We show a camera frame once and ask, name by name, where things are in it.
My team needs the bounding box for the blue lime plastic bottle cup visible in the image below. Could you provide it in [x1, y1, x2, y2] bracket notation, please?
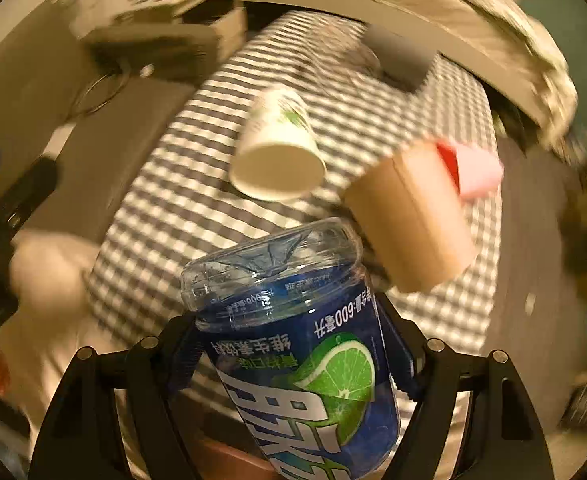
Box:
[180, 218, 400, 479]

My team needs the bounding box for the brown kraft paper cup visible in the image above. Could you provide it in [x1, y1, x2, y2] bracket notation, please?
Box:
[343, 142, 478, 294]

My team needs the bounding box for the pink faceted cup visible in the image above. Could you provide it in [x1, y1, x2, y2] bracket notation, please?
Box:
[435, 141, 504, 202]

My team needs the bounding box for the white paper cup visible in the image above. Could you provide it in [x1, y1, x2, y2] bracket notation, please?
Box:
[228, 84, 326, 202]

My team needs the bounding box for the clear glass cup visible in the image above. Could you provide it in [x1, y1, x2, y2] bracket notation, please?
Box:
[305, 15, 382, 101]

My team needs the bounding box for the grey cylindrical cup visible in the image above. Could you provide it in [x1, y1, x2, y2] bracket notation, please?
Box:
[362, 25, 438, 92]

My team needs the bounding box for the left hand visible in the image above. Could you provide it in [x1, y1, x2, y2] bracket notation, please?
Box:
[10, 230, 99, 321]

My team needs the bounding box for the grey checkered tablecloth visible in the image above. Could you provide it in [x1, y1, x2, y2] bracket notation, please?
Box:
[86, 8, 505, 480]

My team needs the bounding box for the white bedside table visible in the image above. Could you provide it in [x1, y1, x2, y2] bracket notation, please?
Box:
[84, 0, 246, 80]

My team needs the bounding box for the bed with beige sheet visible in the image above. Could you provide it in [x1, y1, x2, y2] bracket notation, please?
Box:
[248, 0, 578, 148]

